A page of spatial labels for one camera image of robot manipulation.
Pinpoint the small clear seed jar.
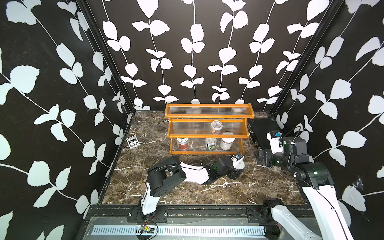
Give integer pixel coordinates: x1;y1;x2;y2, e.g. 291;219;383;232
211;120;223;135

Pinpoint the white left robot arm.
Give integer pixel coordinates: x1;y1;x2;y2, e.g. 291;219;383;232
140;152;246;216

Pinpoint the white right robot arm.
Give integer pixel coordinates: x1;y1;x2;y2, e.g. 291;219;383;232
261;134;353;240

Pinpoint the white text label jar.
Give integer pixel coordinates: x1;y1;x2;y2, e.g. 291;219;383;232
220;138;235;151

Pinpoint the red tomato seed jar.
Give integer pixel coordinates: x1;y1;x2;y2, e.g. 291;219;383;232
176;138;189;151

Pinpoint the orange three-tier shelf rack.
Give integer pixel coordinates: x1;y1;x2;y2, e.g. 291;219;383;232
165;104;255;155

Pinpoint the green vegetable tin can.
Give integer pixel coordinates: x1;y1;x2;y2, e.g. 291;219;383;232
205;138;217;151

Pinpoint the black flat case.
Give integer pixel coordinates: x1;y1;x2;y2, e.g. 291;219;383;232
247;118;282;150

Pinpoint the small green circuit board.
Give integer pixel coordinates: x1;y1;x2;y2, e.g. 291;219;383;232
137;226;156;235

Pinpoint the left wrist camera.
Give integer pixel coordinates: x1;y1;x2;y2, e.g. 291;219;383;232
231;152;245;170

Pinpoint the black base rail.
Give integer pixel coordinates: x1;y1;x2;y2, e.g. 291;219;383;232
85;205;273;224

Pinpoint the white slotted cable duct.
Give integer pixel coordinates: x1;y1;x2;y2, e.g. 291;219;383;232
91;225;265;238

